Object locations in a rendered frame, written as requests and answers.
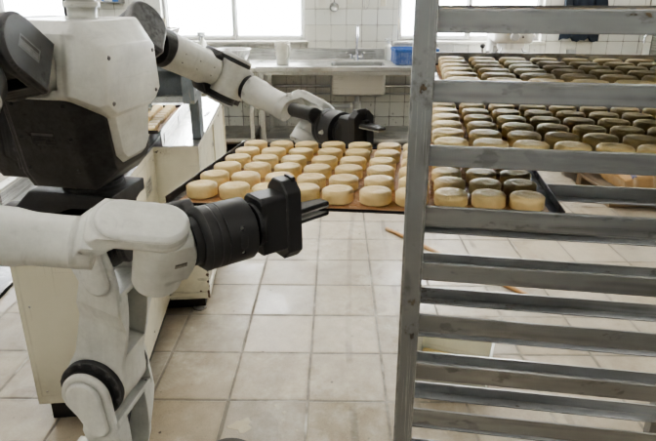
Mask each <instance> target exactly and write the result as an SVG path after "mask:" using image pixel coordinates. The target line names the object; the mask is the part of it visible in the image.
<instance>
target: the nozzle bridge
mask: <svg viewBox="0 0 656 441"><path fill-rule="evenodd" d="M157 72H158V79H159V86H160V87H159V90H158V92H157V94H156V97H155V99H154V100H153V101H152V102H151V103H174V102H183V103H184V104H189V108H190V120H191V131H192V139H193V140H201V139H202V137H203V135H204V122H203V109H202V97H201V95H202V94H203V93H202V92H200V91H199V90H197V89H195V88H194V87H193V85H192V83H191V80H190V79H187V78H185V77H183V76H181V75H179V74H176V73H174V72H172V71H169V70H166V69H163V68H161V67H159V66H157Z"/></svg>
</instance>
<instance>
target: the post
mask: <svg viewBox="0 0 656 441"><path fill-rule="evenodd" d="M438 13H439V0H415V10H414V29H413V49H412V69H411V89H410V108H409V128H408V147H407V167H406V187H405V207H404V226H403V246H402V266H401V285H400V306H399V325H398V345H397V364H396V384H395V403H394V424H393V441H412V426H413V411H414V395H415V379H416V365H417V349H418V334H419V319H420V303H421V288H422V273H423V257H424V242H425V227H426V211H427V196H428V181H429V165H430V150H431V120H432V105H433V89H434V74H435V59H436V43H437V29H438Z"/></svg>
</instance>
